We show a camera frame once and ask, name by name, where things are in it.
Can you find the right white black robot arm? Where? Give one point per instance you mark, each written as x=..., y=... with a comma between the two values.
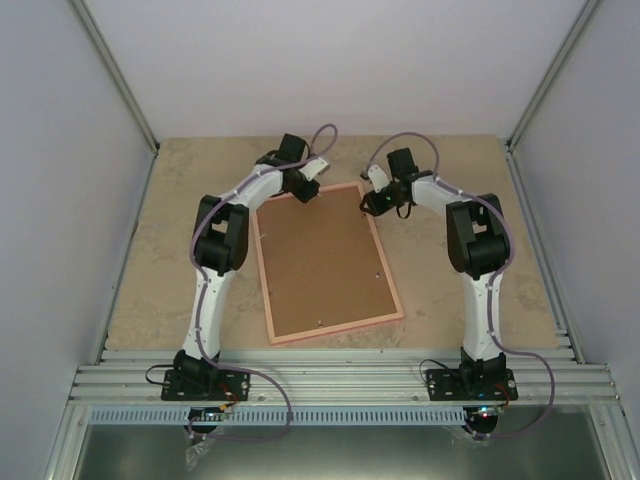
x=478, y=248

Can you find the aluminium corner post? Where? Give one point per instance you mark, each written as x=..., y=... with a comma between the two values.
x=90, y=26
x=569, y=44

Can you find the left aluminium corner post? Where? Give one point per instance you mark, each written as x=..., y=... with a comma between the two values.
x=90, y=26

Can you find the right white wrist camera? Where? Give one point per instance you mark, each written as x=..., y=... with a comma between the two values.
x=376, y=176

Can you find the crumpled clear plastic wrap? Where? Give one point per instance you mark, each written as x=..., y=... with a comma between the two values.
x=195, y=452

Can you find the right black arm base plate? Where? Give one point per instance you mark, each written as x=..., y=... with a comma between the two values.
x=443, y=385

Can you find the grey slotted cable duct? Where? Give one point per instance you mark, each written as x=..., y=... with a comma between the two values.
x=274, y=416

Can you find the brown cardboard backing board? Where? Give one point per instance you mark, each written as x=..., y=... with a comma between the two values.
x=325, y=265

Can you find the aluminium rail bed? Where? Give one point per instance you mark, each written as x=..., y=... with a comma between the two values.
x=312, y=377

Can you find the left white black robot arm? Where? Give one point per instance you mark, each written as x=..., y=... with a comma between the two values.
x=219, y=244

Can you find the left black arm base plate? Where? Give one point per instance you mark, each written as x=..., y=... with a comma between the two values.
x=226, y=386

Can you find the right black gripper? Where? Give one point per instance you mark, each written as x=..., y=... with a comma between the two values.
x=371, y=198

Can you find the right aluminium corner post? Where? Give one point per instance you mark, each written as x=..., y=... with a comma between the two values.
x=569, y=44

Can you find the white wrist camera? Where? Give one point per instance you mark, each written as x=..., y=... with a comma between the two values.
x=376, y=176
x=314, y=168

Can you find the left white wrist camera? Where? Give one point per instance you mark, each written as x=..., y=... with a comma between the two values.
x=314, y=168

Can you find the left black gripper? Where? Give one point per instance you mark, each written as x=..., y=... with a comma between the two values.
x=304, y=195

